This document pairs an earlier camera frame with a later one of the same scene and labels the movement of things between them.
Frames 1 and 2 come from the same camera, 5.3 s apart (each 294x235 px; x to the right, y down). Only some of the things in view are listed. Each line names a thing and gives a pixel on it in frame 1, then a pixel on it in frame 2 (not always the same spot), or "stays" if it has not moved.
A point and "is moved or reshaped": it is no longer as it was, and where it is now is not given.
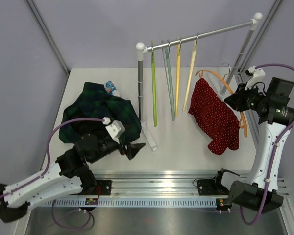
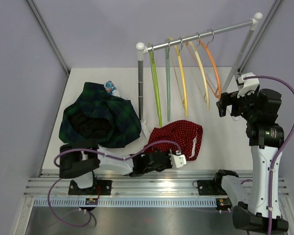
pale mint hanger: x=169 y=81 is moved or reshaped
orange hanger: x=242 y=124 → x=189 y=49
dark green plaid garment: x=95 y=102 stays
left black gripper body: x=122 y=148 → x=167 y=164
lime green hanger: x=154 y=86 is moved or reshaped
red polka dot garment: x=218 y=122 → x=188 y=135
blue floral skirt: x=111 y=89 stays
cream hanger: x=190 y=73 → x=195 y=48
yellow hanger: x=178 y=70 is moved or reshaped
